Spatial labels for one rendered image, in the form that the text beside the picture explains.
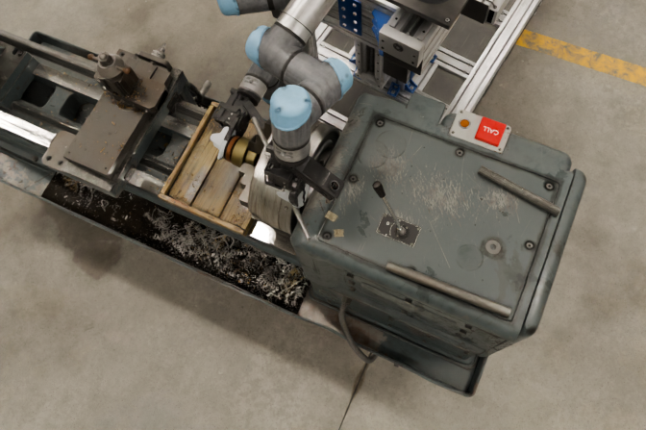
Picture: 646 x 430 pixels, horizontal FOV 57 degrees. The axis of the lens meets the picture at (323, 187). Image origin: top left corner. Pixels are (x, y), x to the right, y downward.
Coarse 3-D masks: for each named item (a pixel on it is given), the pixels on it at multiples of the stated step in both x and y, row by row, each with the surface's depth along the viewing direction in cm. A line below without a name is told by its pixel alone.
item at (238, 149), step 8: (232, 136) 164; (232, 144) 162; (240, 144) 162; (224, 152) 163; (232, 152) 163; (240, 152) 161; (248, 152) 162; (232, 160) 163; (240, 160) 161; (248, 160) 162; (256, 160) 167
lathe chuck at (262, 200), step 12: (264, 156) 148; (252, 180) 149; (252, 192) 150; (264, 192) 149; (276, 192) 148; (252, 204) 152; (264, 204) 150; (276, 204) 149; (252, 216) 160; (264, 216) 154; (276, 216) 152; (276, 228) 160
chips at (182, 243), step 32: (64, 192) 225; (96, 192) 224; (128, 192) 223; (128, 224) 218; (160, 224) 214; (192, 224) 216; (192, 256) 211; (224, 256) 205; (256, 256) 208; (256, 288) 204; (288, 288) 203
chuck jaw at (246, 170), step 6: (240, 168) 161; (246, 168) 161; (252, 168) 161; (240, 174) 163; (246, 174) 160; (252, 174) 160; (246, 180) 160; (246, 186) 159; (246, 192) 158; (240, 198) 158; (246, 198) 158; (246, 204) 158; (258, 216) 159
